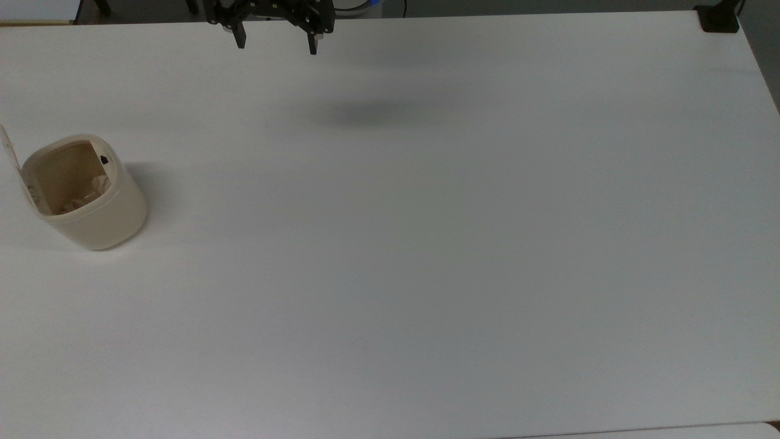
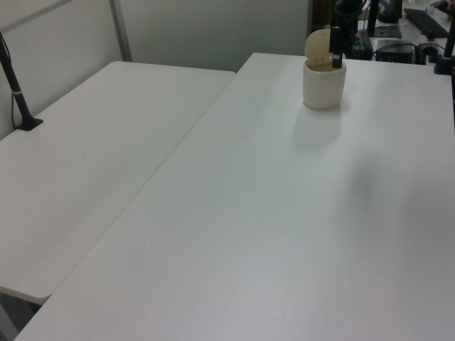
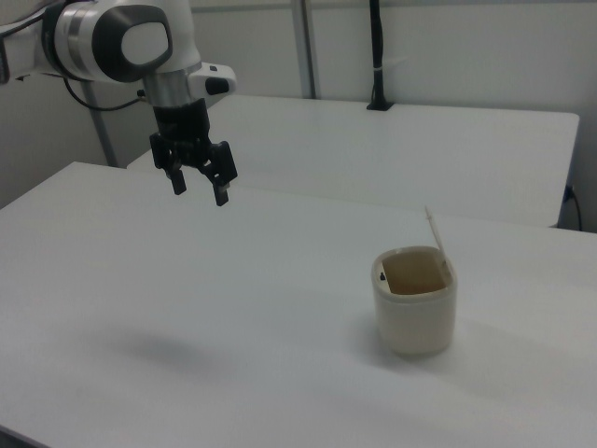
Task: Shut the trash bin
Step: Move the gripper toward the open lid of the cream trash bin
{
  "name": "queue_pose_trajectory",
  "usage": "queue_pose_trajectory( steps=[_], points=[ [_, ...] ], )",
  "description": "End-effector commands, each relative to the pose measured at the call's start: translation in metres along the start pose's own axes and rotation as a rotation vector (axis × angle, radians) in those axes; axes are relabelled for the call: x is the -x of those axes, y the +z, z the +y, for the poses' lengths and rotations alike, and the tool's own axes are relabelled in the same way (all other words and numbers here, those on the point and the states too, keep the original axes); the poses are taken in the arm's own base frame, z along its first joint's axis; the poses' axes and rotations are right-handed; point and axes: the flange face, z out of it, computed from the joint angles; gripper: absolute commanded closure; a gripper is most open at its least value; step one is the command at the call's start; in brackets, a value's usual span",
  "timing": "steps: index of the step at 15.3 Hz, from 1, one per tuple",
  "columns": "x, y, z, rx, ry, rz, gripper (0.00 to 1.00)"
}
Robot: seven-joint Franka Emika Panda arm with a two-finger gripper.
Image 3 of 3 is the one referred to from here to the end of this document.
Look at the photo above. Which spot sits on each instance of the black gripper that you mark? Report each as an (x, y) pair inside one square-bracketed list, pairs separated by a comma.
[(182, 123)]

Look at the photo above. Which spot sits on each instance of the cream trash bin with lid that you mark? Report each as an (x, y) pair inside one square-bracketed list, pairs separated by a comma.
[(415, 303)]

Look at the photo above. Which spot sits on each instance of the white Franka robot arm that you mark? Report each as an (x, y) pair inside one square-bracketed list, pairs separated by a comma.
[(116, 37)]

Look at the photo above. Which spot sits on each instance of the grey aluminium frame post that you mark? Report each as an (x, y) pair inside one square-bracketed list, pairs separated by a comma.
[(304, 46)]

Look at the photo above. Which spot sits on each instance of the black camera stand pole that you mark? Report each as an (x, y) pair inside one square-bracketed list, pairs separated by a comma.
[(380, 51)]

